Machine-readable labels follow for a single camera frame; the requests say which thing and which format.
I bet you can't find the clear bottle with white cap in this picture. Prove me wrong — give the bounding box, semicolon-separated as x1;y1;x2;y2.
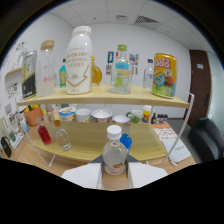
101;124;129;176

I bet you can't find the yellow cup with white lid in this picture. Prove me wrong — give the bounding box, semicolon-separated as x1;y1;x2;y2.
142;105;155;124

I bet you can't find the white paper cup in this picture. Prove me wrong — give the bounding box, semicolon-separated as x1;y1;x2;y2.
75;108;93;123

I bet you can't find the blue lidded noodle cup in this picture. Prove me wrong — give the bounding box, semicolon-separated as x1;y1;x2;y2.
58;106;77;122

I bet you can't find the clear bottle with orange cap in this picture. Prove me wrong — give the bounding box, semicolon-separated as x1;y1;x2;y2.
53;119;72;152

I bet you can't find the white booklet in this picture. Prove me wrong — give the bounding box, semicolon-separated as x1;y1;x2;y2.
165;137;192;164

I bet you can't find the orange patterned booklet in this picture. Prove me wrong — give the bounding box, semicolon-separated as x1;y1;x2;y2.
153;123;178;142

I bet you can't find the dark small bottle set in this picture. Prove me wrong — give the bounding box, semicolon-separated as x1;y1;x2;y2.
150;113;169;125

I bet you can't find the green white mug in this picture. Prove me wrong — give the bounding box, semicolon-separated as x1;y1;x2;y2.
125;109;144;125

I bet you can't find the plain white bowl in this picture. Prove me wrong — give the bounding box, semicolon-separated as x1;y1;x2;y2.
112;114;131;124

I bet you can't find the reddish patterned bowl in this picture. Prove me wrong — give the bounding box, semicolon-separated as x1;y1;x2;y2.
91;108;113;124

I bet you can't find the black chair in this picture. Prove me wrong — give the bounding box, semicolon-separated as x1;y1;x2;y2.
188;116;224;163

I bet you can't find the white tray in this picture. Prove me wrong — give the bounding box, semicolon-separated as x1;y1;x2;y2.
9;131;25;150

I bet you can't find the blue white plastic bottle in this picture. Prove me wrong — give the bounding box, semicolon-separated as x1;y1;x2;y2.
19;118;30;134

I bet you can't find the black bag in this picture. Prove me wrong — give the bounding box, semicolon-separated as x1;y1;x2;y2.
0;135;13;158

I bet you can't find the two-tier wooden shelf rack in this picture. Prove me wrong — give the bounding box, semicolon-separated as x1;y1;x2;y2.
16;83;195;168

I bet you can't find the clear bottle with blue cap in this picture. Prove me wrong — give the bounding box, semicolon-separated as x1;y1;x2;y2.
142;58;155;90

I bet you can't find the yellow Qoo drink can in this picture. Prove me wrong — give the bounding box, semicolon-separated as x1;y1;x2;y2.
151;53;178;99

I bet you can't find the clear bottle with green cap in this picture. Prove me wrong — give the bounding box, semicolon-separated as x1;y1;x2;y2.
111;44;133;95

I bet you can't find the small teal liquid bottle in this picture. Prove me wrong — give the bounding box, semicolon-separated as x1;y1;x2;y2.
58;58;68;89

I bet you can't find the brown door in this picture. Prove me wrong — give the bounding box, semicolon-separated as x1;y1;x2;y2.
186;49;212;128

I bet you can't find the amber round glass bottle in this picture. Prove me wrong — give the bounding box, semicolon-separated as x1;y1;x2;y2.
91;55;103;86

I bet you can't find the large white milk bottle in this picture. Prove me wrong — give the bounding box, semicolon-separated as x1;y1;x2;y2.
65;25;93;95

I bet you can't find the clear jar with cork lid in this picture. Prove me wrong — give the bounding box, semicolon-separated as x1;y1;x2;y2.
35;39;56;98

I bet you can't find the ceiling air vent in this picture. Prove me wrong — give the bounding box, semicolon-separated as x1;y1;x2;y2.
134;15;160;25

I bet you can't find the square ceiling diffuser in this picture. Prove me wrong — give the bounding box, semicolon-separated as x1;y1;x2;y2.
114;14;128;22

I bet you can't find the long wooden wall shelf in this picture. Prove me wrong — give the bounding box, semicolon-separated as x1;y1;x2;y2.
4;66;23;79

